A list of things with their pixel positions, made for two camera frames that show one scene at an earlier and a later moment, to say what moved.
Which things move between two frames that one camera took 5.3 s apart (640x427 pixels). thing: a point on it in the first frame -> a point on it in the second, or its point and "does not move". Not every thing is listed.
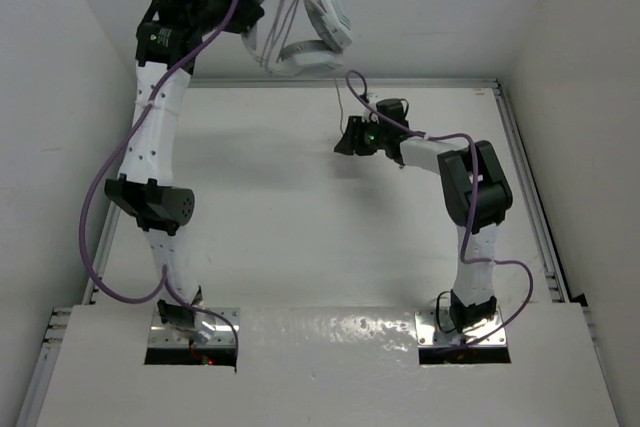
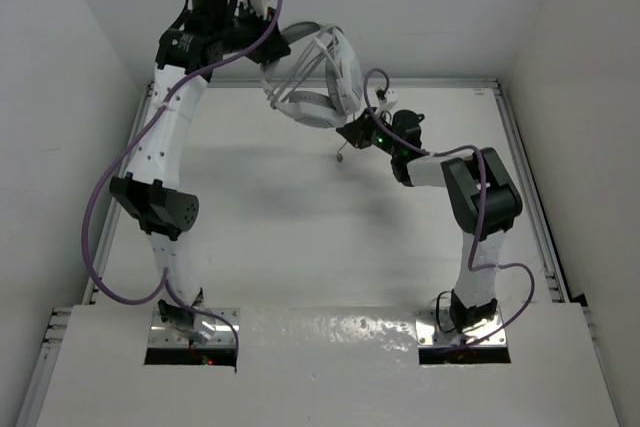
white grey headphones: (304, 28) -> (314, 78)
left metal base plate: (163, 334) does not move
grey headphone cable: (289, 33) -> (307, 61)
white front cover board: (326, 367) does not move
